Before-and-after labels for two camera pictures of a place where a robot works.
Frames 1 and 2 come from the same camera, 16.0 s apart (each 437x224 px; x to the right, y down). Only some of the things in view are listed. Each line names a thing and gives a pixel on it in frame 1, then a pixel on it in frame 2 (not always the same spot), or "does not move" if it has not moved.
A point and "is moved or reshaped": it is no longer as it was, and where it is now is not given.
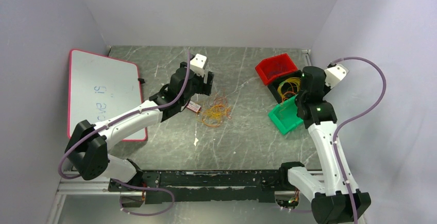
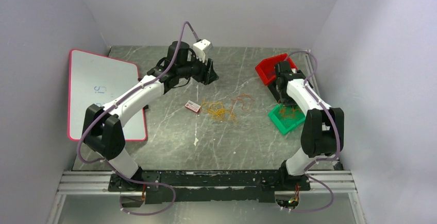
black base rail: x=205 y=186 does not move
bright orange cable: x=282 y=101 is moved or reshaped
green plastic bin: x=284 y=115 does not move
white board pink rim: x=101 y=87 does not move
